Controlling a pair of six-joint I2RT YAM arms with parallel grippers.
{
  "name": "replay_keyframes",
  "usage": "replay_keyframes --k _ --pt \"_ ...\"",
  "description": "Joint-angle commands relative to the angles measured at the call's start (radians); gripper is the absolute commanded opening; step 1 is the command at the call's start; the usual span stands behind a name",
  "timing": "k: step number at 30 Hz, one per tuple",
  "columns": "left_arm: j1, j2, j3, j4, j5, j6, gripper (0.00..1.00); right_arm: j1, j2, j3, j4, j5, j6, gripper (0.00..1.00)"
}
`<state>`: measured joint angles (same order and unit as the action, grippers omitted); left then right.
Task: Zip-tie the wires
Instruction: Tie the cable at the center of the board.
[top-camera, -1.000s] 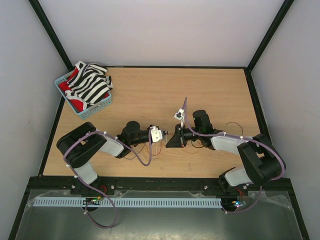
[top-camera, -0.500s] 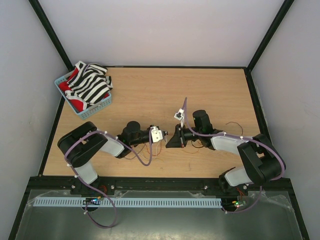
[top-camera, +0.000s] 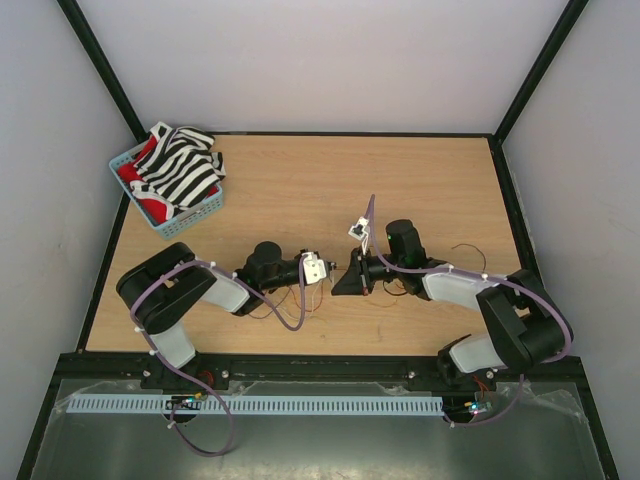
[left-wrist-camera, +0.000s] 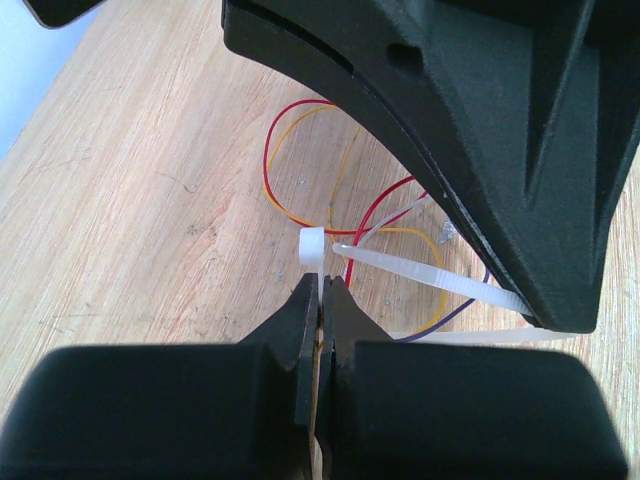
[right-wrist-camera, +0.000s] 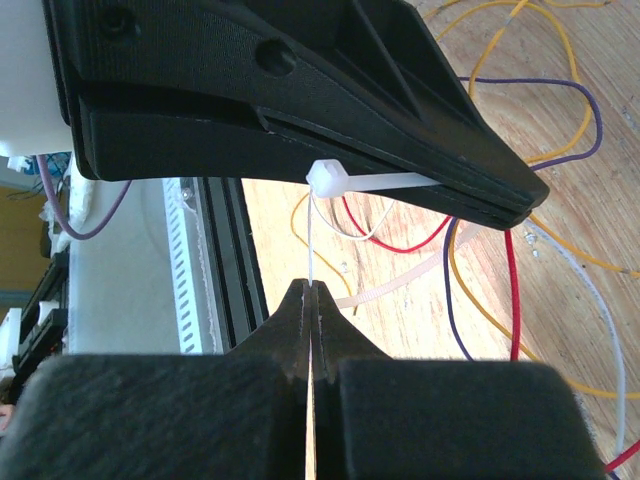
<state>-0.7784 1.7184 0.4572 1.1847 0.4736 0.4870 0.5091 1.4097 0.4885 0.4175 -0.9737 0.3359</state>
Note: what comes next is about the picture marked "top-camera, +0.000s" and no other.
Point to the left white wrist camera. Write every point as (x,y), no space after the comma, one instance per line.
(314,267)

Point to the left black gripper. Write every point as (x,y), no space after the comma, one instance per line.
(303,251)

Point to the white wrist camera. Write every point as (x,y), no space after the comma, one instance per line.
(314,267)
(361,231)

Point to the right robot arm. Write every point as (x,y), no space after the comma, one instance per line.
(524,326)

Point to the left circuit board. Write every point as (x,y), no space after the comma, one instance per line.
(183,402)

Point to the circuit board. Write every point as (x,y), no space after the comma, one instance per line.
(183,402)
(478,407)

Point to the black frame post right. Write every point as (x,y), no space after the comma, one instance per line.
(551,47)

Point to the black frame post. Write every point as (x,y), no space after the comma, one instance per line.
(551,47)
(84,33)

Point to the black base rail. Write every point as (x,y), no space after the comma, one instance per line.
(416,373)

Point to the light blue plastic basket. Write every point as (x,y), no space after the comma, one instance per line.
(182,220)

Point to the black white striped cloth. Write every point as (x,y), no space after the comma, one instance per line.
(179,171)

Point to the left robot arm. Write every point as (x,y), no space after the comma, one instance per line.
(160,291)

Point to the light blue slotted cable duct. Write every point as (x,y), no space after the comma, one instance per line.
(263,405)

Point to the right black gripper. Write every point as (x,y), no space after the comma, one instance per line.
(356,277)

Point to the black frame post left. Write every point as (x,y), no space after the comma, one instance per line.
(84,33)

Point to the right circuit board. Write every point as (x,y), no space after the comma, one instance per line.
(478,407)

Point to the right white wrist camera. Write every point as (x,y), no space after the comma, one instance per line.
(361,231)

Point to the red cloth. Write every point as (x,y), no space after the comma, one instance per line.
(153,204)

